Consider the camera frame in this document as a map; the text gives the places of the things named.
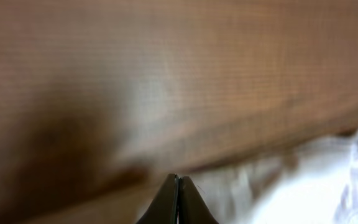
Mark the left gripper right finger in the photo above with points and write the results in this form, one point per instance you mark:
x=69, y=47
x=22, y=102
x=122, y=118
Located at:
x=191, y=206

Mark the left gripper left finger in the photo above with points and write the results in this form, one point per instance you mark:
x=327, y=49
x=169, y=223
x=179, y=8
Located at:
x=163, y=209

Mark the beige shorts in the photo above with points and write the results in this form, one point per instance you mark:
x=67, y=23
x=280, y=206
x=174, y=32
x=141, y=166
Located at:
x=316, y=182

